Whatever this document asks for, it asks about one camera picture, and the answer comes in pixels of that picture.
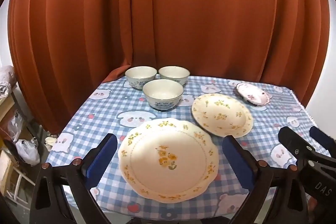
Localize red-rimmed small plate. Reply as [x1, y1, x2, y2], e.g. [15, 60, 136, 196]
[235, 83, 270, 106]

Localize round yellow-flower plate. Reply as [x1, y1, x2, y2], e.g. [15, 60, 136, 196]
[191, 93, 253, 138]

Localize large scalloped yellow-flower plate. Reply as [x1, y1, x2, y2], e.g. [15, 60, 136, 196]
[118, 118, 219, 203]

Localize blue floral bowl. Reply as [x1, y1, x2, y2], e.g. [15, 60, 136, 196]
[142, 79, 184, 111]

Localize blue checkered cartoon tablecloth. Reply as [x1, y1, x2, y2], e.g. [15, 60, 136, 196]
[47, 76, 326, 221]

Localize orange curtain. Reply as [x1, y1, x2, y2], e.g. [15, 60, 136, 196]
[8, 0, 330, 133]

